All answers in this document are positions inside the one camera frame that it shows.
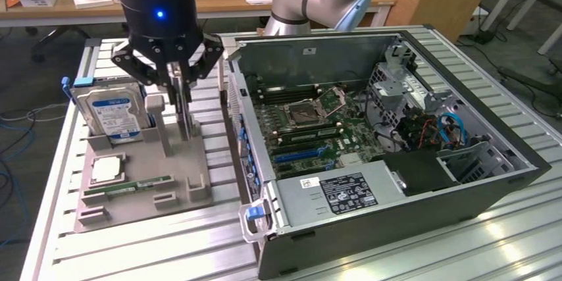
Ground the metal socket cover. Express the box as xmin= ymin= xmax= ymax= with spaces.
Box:
xmin=319 ymin=84 xmax=349 ymax=119

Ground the blue floor cable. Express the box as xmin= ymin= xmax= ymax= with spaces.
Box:
xmin=0 ymin=119 xmax=36 ymax=245

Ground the blue wire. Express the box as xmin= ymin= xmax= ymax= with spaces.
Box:
xmin=436 ymin=112 xmax=468 ymax=149

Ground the grey disk bay bracket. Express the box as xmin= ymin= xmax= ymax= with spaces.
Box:
xmin=436 ymin=141 xmax=510 ymax=185

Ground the metal disk bay cage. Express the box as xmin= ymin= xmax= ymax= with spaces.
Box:
xmin=367 ymin=43 xmax=458 ymax=120

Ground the long black expansion slot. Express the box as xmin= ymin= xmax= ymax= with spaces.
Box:
xmin=271 ymin=141 xmax=329 ymax=157

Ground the green RAM stick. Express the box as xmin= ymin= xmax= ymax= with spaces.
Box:
xmin=87 ymin=176 xmax=172 ymax=196

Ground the silver chipset heatsink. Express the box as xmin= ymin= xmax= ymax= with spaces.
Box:
xmin=340 ymin=154 xmax=368 ymax=166

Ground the white floor cable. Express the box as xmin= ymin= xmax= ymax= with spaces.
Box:
xmin=0 ymin=103 xmax=66 ymax=122

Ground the blue expansion slot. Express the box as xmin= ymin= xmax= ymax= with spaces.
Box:
xmin=272 ymin=149 xmax=328 ymax=164

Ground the red wire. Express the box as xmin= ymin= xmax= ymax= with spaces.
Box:
xmin=416 ymin=119 xmax=435 ymax=150

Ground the hard disk with blue caddy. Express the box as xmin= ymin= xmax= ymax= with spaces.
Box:
xmin=60 ymin=75 xmax=149 ymax=145

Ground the black PC case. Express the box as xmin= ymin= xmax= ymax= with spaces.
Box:
xmin=216 ymin=29 xmax=552 ymax=280

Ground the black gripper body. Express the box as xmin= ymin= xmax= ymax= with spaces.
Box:
xmin=113 ymin=0 xmax=207 ymax=65

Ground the grey power supply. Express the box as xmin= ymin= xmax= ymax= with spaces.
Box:
xmin=264 ymin=161 xmax=407 ymax=229

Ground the black RAM slot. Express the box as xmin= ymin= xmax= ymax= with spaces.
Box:
xmin=260 ymin=91 xmax=321 ymax=101
xmin=257 ymin=84 xmax=320 ymax=93
xmin=261 ymin=95 xmax=324 ymax=105
xmin=259 ymin=88 xmax=321 ymax=97

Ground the silver CPU chip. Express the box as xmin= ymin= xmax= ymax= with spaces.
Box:
xmin=91 ymin=156 xmax=127 ymax=183

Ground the green motherboard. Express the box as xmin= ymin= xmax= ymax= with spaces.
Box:
xmin=252 ymin=83 xmax=387 ymax=180

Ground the grey parts rack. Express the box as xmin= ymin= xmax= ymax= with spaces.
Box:
xmin=72 ymin=94 xmax=216 ymax=232

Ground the black graphics card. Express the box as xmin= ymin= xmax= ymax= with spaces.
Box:
xmin=168 ymin=63 xmax=197 ymax=141

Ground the dark RAM stick with label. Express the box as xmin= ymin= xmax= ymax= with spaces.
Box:
xmin=276 ymin=126 xmax=343 ymax=146

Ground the black power adapter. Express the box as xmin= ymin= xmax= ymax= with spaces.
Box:
xmin=471 ymin=29 xmax=496 ymax=45

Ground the white table frame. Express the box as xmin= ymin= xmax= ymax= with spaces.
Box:
xmin=480 ymin=0 xmax=562 ymax=55

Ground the CPU socket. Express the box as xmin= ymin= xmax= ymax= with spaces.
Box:
xmin=283 ymin=101 xmax=328 ymax=129

